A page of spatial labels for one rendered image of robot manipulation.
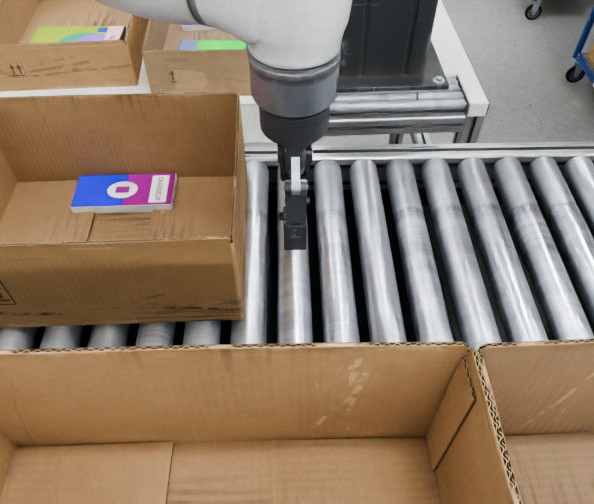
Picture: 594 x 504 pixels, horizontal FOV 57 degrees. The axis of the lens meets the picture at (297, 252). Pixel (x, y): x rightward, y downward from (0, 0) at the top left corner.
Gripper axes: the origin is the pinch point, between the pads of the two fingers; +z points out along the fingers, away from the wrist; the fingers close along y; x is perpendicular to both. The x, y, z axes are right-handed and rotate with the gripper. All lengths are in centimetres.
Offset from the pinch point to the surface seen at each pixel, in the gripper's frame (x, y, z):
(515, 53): -108, 188, 86
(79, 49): 40, 49, 2
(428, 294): -19.0, -3.6, 10.5
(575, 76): -126, 162, 82
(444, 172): -26.4, 22.3, 10.6
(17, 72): 53, 49, 6
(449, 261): -23.7, 3.3, 11.7
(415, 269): -18.0, 1.3, 10.9
